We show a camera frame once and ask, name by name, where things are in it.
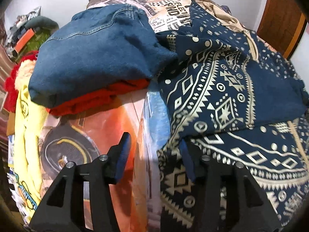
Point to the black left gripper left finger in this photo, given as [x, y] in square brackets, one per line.
[61, 208]

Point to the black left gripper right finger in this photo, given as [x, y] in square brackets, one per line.
[229, 198]

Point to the navy patterned hoodie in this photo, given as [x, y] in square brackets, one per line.
[238, 100]

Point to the newspaper print bed sheet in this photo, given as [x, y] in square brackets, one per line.
[83, 137]

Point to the yellow cartoon blanket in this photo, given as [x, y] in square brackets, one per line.
[29, 120]

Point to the folded red garment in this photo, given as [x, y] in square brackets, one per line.
[99, 97]

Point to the red and cream plush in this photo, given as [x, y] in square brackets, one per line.
[19, 77]

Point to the folded blue jeans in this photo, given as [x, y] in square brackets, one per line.
[98, 47]

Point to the wooden door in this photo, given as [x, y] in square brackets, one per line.
[282, 26]

